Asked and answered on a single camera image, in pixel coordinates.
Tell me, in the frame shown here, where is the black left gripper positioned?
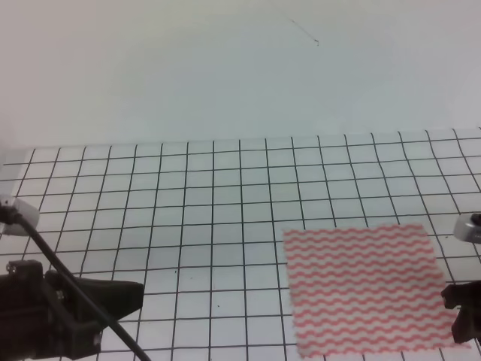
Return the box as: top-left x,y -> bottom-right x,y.
1,260 -> 144,360

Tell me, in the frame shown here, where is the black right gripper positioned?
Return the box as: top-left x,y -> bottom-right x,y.
441,281 -> 481,344

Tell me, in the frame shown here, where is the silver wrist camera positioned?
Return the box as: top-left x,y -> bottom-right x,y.
453,213 -> 481,244
1,195 -> 40,237

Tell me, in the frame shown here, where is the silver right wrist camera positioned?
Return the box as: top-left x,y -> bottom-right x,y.
453,213 -> 481,244

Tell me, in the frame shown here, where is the pink wavy striped towel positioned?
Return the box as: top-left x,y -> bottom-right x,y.
283,223 -> 457,358

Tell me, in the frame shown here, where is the black left camera cable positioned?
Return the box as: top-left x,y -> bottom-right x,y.
0,205 -> 152,361

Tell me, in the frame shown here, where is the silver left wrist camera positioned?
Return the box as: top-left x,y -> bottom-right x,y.
1,195 -> 40,237

